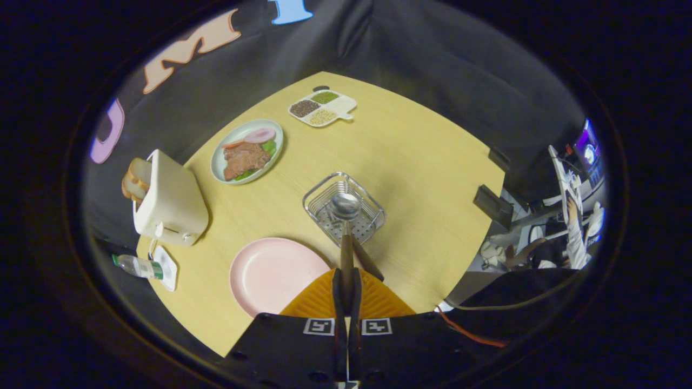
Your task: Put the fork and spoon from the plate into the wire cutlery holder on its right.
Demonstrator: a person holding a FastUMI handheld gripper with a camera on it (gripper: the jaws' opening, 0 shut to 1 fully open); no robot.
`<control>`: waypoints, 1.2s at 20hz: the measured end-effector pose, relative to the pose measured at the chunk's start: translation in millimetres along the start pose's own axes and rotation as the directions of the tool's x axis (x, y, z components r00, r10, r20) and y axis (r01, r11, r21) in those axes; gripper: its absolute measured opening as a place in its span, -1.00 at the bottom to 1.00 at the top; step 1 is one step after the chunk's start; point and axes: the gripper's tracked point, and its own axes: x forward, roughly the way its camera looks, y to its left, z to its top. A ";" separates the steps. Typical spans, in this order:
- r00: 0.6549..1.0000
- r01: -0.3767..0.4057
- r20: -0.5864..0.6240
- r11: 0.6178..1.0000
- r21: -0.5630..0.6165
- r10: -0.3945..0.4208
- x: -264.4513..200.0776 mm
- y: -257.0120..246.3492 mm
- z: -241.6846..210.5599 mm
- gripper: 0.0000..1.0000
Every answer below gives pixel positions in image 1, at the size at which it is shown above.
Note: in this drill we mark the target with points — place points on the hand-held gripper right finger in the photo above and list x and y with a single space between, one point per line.
405 351

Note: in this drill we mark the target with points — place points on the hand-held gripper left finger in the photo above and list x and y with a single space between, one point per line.
292 351

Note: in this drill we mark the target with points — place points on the pink round plate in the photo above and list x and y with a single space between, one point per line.
270 275

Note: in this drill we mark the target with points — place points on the white square coaster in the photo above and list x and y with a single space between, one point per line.
168 270

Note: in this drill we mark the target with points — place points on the cluttered grey desk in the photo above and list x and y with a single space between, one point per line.
519 227

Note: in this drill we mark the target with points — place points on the large black table clamp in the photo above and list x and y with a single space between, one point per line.
494 205

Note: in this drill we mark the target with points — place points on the clear plastic water bottle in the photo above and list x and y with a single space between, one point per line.
139 266

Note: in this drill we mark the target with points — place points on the white toaster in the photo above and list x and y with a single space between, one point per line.
175 200

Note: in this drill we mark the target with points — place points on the brown meat slices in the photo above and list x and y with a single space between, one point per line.
246 158

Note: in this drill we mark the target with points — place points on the pale green plate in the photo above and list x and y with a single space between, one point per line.
219 162

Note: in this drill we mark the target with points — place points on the green lettuce leaf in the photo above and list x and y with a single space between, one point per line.
269 147

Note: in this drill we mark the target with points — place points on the small black table clamp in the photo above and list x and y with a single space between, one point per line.
499 159

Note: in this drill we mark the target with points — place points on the red tomato slice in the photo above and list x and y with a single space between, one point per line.
233 143

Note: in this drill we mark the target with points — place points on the pink ham slice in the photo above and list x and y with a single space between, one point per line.
260 135

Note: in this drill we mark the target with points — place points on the toasted bread slice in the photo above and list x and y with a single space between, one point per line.
141 172
130 190

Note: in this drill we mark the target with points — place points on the pale yellow beans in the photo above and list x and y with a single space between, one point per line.
322 116

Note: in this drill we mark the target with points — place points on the dark brown beans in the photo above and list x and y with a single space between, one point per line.
304 108

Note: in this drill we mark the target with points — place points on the white divided condiment dish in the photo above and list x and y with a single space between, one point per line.
344 104

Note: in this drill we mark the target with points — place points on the green beans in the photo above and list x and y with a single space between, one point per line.
325 97

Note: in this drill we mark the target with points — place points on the lit computer monitor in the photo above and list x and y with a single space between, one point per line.
588 154

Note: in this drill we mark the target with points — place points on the black backdrop cloth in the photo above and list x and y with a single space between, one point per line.
432 65

